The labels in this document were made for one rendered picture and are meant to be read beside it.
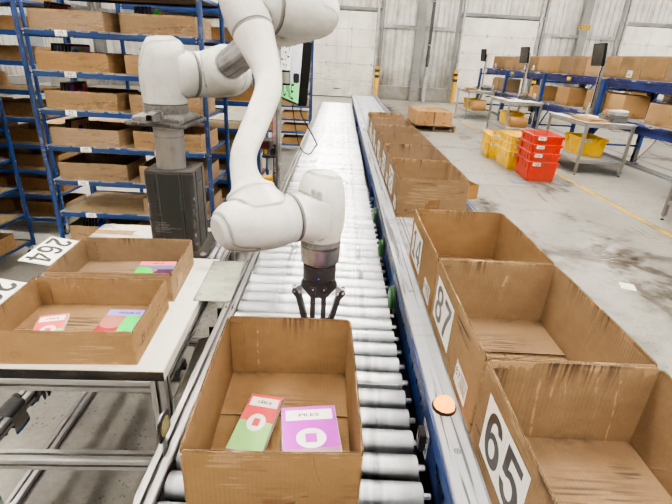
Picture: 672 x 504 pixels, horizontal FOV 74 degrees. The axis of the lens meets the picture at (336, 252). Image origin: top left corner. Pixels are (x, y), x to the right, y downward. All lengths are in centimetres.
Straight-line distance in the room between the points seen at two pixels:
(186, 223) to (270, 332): 82
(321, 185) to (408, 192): 100
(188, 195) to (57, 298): 55
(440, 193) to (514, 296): 79
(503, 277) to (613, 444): 43
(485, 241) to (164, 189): 116
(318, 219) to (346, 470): 46
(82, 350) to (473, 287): 99
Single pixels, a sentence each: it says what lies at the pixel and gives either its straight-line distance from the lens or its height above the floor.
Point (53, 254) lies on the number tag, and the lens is 171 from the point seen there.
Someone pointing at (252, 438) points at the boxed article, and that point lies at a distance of 99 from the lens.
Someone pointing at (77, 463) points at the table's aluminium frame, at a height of 43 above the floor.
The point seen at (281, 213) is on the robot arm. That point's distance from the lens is 87.
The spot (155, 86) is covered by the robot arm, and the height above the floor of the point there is 137.
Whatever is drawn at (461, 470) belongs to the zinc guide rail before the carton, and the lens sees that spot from 83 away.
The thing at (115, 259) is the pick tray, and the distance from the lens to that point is 183.
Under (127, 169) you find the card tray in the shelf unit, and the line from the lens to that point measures 295.
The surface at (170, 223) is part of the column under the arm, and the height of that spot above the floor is 87.
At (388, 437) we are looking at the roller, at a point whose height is 75.
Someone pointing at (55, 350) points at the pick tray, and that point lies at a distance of 132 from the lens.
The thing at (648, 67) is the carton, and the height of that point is 157.
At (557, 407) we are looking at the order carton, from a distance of 90.
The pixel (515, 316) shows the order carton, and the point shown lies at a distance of 125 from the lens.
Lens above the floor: 149
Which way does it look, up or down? 24 degrees down
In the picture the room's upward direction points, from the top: 3 degrees clockwise
